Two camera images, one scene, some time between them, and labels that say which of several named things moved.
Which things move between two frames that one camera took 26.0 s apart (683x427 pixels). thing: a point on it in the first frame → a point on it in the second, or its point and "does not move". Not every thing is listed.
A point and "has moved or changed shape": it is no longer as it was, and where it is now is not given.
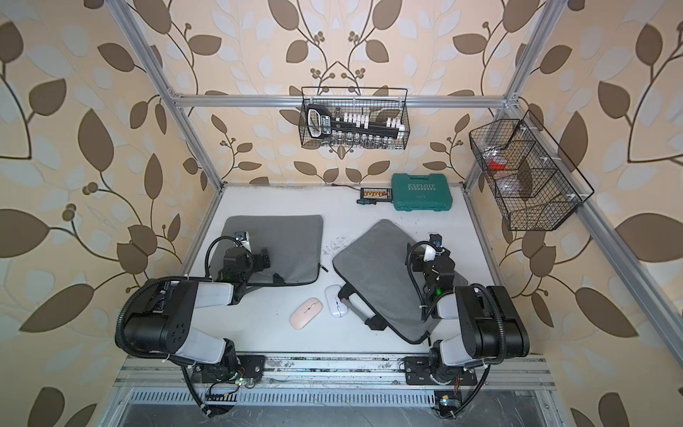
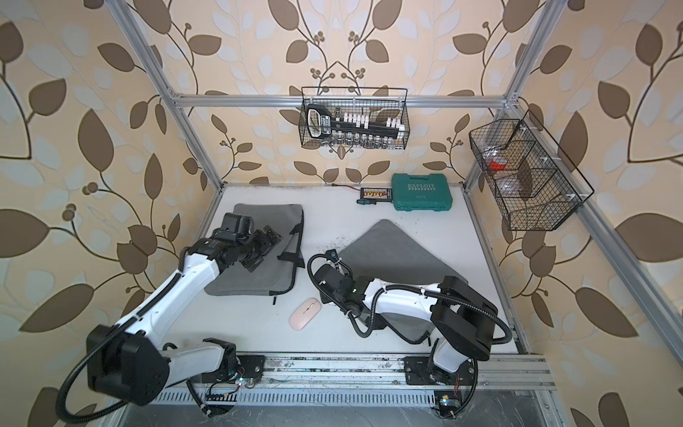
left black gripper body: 252,266 → 253,248
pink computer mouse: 305,312 does not move
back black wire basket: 348,117 does not move
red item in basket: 493,165 does not move
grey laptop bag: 374,273 does not move
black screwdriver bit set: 371,196 does not move
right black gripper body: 427,269 → 325,297
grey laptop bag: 294,245 has moved or changed shape
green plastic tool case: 421,193 does not move
